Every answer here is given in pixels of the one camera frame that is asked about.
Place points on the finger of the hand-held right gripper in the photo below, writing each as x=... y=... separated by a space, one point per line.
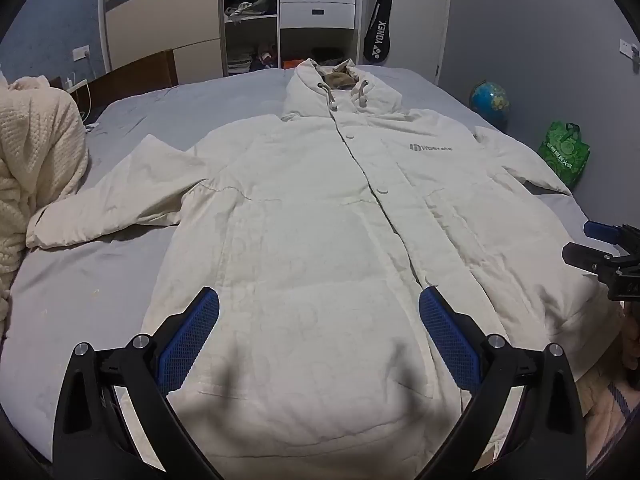
x=590 y=256
x=602 y=231

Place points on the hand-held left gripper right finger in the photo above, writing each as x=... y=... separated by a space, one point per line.
x=445 y=340

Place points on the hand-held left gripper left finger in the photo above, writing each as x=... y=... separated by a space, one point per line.
x=190 y=340

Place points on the white hooded coat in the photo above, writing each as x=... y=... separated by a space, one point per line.
x=310 y=235

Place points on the pile of folded clothes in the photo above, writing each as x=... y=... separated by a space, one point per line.
x=250 y=60

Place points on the green shopping bag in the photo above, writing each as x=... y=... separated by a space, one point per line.
x=565 y=155

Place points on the person's patterned clothing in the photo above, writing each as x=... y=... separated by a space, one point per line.
x=607 y=410

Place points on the blue globe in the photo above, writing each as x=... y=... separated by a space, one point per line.
x=487 y=100

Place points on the cream knitted blanket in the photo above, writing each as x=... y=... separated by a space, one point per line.
x=35 y=160

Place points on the bed with grey sheet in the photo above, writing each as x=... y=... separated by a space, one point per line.
x=200 y=100

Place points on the brown wooden headboard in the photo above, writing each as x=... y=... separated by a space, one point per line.
x=140 y=77

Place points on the white door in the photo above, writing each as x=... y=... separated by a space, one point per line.
x=415 y=15

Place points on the orange yellow toy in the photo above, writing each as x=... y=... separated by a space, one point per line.
x=291 y=63

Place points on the black racket bag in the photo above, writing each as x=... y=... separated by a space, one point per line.
x=376 y=35

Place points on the open wardrobe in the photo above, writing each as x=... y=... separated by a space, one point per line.
x=160 y=15

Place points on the white wall plate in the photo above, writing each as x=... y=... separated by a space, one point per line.
x=625 y=47

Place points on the white wall socket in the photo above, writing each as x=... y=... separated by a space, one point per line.
x=81 y=53

